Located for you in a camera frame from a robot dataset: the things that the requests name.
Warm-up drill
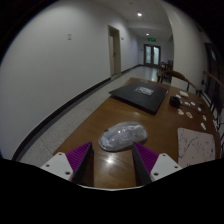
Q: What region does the wooden side door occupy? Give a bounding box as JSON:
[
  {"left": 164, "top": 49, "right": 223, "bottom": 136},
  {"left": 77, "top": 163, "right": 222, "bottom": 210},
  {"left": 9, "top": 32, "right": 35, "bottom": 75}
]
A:
[{"left": 107, "top": 24, "right": 123, "bottom": 78}]

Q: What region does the black flat laptop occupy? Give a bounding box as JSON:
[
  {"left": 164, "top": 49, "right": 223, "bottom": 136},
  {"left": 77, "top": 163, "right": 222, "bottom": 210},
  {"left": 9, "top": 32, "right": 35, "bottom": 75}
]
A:
[{"left": 108, "top": 80, "right": 169, "bottom": 116}]

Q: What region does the small black box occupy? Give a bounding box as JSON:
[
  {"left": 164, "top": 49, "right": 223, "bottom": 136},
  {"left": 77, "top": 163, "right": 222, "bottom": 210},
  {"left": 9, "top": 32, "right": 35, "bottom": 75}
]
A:
[{"left": 169, "top": 95, "right": 181, "bottom": 108}]

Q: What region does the white marble-print mouse pad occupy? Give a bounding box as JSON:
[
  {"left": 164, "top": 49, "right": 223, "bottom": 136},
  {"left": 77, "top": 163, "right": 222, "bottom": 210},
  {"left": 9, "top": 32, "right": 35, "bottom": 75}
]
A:
[{"left": 176, "top": 127, "right": 217, "bottom": 169}]

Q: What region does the glass double door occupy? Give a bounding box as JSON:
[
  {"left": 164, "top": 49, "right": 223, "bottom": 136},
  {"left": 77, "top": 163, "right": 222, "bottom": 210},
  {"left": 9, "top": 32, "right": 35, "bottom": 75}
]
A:
[{"left": 143, "top": 43, "right": 162, "bottom": 67}]

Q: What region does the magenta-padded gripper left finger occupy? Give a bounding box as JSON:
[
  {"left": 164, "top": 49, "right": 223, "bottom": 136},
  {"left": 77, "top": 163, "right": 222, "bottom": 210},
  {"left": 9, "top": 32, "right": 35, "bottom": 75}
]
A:
[{"left": 40, "top": 141, "right": 95, "bottom": 188}]

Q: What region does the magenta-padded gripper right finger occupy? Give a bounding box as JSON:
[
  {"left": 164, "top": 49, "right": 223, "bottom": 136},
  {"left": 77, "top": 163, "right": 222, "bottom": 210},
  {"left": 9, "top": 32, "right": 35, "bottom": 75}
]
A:
[{"left": 131, "top": 141, "right": 184, "bottom": 187}]

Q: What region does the wooden chair with curved backrest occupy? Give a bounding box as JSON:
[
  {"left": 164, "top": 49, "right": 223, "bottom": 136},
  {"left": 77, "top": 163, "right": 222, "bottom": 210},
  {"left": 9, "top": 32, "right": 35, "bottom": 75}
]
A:
[
  {"left": 159, "top": 60, "right": 174, "bottom": 80},
  {"left": 156, "top": 69, "right": 203, "bottom": 98}
]

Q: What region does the black cable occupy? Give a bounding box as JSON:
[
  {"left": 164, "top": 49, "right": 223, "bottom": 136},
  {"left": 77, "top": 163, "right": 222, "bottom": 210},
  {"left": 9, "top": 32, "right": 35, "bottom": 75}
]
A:
[{"left": 180, "top": 101, "right": 207, "bottom": 116}]

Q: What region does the black railing with wooden handrail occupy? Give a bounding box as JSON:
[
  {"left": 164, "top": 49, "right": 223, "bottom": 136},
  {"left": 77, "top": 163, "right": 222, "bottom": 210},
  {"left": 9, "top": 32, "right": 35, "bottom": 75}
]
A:
[{"left": 199, "top": 41, "right": 224, "bottom": 159}]

